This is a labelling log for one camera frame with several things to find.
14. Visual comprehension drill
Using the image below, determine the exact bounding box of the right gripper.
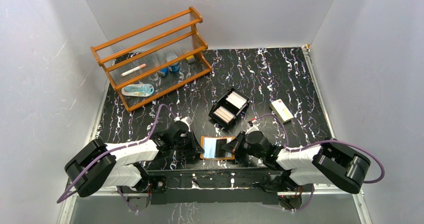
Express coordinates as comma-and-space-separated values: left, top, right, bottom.
222, 130, 265, 160

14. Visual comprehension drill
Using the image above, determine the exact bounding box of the orange card holder wallet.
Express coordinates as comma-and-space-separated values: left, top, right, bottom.
200, 136, 236, 161

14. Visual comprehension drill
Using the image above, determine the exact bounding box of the white card stack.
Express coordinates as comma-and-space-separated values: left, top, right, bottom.
213, 106, 235, 124
226, 91, 248, 110

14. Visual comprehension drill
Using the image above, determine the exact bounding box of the black card tray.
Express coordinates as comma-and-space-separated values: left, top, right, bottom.
208, 87, 251, 129

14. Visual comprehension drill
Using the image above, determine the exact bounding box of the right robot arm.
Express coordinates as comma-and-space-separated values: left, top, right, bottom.
220, 125, 371, 194

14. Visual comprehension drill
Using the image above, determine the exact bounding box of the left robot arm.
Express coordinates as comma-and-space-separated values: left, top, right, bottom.
64, 117, 205, 198

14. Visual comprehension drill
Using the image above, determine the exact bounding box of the white box with red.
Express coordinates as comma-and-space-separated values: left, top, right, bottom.
270, 99, 294, 123

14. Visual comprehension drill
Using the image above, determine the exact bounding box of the blue packaged item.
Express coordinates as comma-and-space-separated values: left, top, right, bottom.
121, 83, 155, 97

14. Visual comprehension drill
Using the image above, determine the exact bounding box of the blue white can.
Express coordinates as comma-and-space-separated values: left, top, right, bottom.
167, 56, 181, 73

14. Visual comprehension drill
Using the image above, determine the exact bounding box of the small blue block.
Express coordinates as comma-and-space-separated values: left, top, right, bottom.
157, 67, 169, 78

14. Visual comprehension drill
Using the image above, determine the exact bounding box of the small grey yellow block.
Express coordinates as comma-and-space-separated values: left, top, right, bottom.
185, 55, 196, 64

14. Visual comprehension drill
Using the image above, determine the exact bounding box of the white pink pen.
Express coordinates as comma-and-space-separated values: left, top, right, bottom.
121, 63, 146, 77

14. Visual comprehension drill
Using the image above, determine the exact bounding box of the orange wooden shelf rack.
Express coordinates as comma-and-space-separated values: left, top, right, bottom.
90, 6, 212, 112

